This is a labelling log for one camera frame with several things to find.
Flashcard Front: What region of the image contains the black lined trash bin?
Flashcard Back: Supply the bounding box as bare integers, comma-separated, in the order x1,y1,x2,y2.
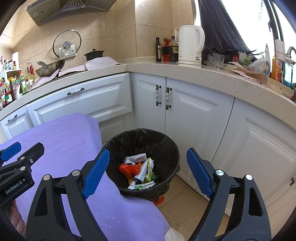
103,128,180,201

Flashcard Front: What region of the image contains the white printed wrapper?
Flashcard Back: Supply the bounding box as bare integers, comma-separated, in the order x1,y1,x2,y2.
125,153,147,165

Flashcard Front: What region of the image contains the steel kitchen faucet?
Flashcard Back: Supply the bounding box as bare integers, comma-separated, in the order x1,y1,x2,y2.
285,46,296,65

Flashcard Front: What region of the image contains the white spice rack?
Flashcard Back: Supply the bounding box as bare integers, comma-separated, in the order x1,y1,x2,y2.
1,69,22,95

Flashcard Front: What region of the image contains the right cabinet door handle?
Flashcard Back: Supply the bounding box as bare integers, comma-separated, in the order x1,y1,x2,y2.
165,87,172,110

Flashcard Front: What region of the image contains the black cast iron pot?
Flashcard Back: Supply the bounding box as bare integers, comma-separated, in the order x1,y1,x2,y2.
84,49,105,61

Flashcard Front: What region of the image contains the left cabinet door handle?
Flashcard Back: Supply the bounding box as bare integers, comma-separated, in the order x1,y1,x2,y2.
155,85,161,106

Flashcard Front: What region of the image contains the person's left hand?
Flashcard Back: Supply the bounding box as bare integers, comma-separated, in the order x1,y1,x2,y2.
9,200,26,235

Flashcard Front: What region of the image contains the clear drinking glass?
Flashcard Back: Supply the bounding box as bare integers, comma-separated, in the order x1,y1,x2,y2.
213,53,225,69

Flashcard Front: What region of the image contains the cooking oil bottle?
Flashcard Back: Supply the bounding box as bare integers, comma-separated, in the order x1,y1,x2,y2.
26,59,36,88

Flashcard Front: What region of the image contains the red plastic bag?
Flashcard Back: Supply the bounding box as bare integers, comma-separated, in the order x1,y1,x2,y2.
118,163,142,179

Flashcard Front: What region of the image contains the glass pot lid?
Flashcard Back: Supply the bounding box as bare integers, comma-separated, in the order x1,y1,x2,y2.
52,29,82,58

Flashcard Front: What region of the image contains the blue white small tube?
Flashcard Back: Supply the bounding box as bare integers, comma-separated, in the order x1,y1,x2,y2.
128,180,136,190

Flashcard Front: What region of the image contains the green white wrapper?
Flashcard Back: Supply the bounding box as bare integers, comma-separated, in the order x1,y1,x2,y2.
134,158,158,190

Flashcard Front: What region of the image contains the brown sauce bottle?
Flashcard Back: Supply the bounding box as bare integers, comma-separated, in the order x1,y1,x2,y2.
169,35,179,62

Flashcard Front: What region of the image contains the steel wok pan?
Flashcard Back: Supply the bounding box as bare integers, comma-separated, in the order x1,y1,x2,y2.
36,60,65,77

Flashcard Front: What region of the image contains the white wall socket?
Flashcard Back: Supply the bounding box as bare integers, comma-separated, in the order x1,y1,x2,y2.
59,44,76,60

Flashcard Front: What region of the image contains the white drawer front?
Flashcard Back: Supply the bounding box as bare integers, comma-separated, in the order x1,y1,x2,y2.
27,73,132,126

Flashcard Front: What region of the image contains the drawer handle black white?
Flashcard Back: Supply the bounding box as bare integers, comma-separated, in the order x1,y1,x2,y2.
67,87,85,96

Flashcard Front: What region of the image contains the yellow detergent bottle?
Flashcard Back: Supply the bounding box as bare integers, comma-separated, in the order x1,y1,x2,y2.
270,56,282,82

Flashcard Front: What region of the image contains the steel range hood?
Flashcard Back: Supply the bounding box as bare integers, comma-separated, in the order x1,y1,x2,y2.
26,0,116,26

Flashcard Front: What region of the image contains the dark curtain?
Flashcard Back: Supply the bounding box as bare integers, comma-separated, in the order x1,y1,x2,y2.
198,1,256,63

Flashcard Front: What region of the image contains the white paper on stove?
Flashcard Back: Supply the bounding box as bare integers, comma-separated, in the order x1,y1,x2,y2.
32,57,121,89

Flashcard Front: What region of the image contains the dark oil bottle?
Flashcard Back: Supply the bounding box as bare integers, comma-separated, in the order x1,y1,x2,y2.
156,37,162,62

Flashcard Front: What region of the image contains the white electric kettle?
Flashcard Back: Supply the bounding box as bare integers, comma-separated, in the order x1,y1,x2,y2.
178,25,205,66

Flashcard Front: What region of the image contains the white paper towel roll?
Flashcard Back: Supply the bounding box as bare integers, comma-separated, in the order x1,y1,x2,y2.
11,52,20,69

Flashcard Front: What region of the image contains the cabinet door handle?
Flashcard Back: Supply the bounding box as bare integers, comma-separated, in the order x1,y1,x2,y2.
155,85,161,106
165,87,172,110

